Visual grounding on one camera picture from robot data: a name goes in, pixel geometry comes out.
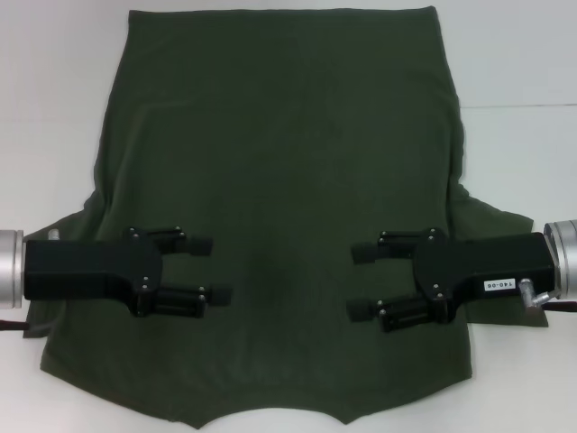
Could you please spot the dark green shirt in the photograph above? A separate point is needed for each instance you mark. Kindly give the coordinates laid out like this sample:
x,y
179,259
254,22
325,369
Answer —
x,y
288,158

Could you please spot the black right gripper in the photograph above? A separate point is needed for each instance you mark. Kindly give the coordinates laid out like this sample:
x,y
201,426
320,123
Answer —
x,y
487,266

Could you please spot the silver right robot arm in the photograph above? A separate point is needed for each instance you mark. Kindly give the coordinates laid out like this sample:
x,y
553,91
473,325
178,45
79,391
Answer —
x,y
565,259

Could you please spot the silver right elbow connector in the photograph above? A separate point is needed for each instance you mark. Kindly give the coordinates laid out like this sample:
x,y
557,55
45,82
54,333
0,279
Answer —
x,y
532,294

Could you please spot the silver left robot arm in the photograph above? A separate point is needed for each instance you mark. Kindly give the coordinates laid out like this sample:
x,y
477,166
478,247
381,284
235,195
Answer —
x,y
10,270

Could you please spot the silver left plug connector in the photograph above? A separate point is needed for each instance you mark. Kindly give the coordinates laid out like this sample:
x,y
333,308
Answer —
x,y
53,235

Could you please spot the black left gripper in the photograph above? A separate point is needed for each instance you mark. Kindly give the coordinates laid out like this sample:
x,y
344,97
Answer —
x,y
90,270

